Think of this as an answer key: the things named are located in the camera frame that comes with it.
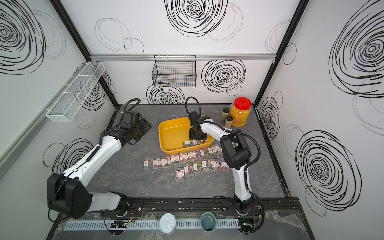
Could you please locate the yellow plastic storage tray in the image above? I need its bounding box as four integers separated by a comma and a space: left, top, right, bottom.
158, 117, 215, 155

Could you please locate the second row clear clip box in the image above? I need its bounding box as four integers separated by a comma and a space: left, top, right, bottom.
193, 161, 203, 175

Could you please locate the barcode paper clip box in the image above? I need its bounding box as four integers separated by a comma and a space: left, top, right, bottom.
184, 164, 195, 178

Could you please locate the second row red label box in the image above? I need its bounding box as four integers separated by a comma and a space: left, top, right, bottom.
211, 160, 220, 171

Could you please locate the eleventh clear paper clip box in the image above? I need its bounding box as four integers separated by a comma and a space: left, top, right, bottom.
144, 158, 153, 170

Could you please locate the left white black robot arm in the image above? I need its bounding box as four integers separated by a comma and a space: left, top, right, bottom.
47, 111, 152, 219

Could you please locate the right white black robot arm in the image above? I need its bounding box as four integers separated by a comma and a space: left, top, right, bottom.
187, 111, 260, 215

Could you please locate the tray box beside red label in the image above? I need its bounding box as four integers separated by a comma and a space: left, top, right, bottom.
202, 159, 211, 172

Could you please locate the front black cap spice bottle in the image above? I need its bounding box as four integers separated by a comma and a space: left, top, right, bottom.
225, 116, 233, 129

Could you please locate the black cap spice bottle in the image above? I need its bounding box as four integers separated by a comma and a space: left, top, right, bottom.
221, 108, 230, 122
225, 116, 233, 129

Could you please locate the rear black cap spice bottle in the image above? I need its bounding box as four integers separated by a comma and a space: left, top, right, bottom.
221, 108, 230, 122

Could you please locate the red lid corn jar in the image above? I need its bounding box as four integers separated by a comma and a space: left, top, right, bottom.
230, 97, 252, 128

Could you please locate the grey green cup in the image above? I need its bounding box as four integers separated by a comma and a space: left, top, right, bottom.
200, 212, 217, 233

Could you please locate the black wire wall basket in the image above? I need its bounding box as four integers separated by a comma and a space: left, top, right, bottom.
151, 55, 197, 87

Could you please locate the white slotted cable duct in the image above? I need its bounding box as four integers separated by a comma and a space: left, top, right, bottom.
63, 218, 241, 232

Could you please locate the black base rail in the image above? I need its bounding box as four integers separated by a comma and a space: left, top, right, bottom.
97, 196, 301, 219

